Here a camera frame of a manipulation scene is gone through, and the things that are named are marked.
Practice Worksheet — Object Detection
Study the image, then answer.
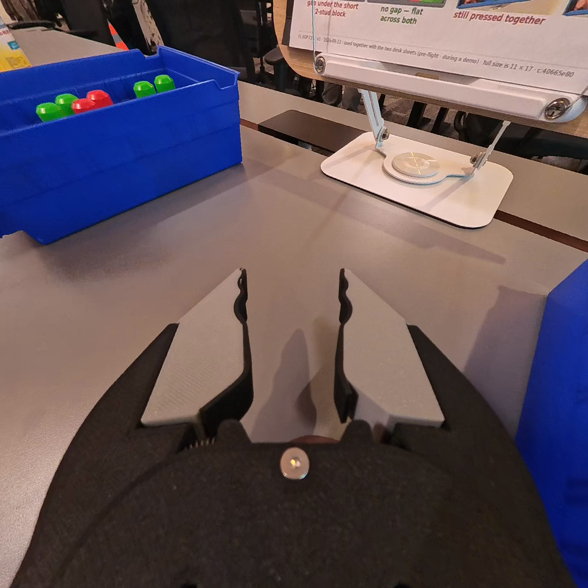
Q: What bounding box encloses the black desk plate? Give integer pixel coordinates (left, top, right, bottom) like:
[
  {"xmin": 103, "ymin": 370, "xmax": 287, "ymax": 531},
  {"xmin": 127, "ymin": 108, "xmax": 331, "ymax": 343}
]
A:
[{"xmin": 257, "ymin": 109, "xmax": 367, "ymax": 155}]

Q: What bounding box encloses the printed instruction sheet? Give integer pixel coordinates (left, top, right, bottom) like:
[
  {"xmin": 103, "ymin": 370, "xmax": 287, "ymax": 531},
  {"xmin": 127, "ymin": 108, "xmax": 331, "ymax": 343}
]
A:
[{"xmin": 288, "ymin": 0, "xmax": 588, "ymax": 92}]

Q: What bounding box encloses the green two-stud block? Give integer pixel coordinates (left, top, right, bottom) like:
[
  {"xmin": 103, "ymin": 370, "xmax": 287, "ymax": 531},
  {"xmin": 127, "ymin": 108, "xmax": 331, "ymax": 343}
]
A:
[
  {"xmin": 133, "ymin": 74, "xmax": 176, "ymax": 99},
  {"xmin": 36, "ymin": 93, "xmax": 80, "ymax": 123}
]

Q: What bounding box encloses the blue white wipes canister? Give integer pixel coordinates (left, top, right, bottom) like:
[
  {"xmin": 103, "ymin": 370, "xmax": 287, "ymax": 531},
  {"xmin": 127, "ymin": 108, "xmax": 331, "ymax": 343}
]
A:
[{"xmin": 0, "ymin": 18, "xmax": 33, "ymax": 73}]

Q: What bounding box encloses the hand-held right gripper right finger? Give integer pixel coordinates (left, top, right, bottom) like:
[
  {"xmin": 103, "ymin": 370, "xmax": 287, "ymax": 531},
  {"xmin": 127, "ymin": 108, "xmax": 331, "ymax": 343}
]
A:
[{"xmin": 334, "ymin": 269, "xmax": 445, "ymax": 429}]

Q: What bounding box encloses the white document stand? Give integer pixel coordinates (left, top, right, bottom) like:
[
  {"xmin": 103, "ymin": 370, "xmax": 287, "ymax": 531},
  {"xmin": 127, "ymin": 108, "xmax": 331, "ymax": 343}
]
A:
[{"xmin": 273, "ymin": 0, "xmax": 588, "ymax": 229}]

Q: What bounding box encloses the red two-stud block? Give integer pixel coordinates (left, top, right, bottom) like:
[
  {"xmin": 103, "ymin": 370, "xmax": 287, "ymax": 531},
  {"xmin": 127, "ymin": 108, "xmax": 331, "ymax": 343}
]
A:
[{"xmin": 71, "ymin": 89, "xmax": 114, "ymax": 115}]

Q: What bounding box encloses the blue plastic bin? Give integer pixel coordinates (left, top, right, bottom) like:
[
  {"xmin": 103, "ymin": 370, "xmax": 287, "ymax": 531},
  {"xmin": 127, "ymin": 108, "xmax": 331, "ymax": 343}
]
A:
[
  {"xmin": 514, "ymin": 259, "xmax": 588, "ymax": 588},
  {"xmin": 0, "ymin": 45, "xmax": 243, "ymax": 245}
]

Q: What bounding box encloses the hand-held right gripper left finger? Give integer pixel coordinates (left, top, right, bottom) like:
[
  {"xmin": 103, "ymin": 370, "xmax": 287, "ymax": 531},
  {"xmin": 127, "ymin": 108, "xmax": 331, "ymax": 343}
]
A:
[{"xmin": 140, "ymin": 267, "xmax": 254, "ymax": 425}]

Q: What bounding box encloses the black office chair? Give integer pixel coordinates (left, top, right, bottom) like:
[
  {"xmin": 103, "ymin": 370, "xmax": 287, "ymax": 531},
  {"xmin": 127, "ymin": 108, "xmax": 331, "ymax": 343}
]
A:
[{"xmin": 248, "ymin": 0, "xmax": 295, "ymax": 84}]

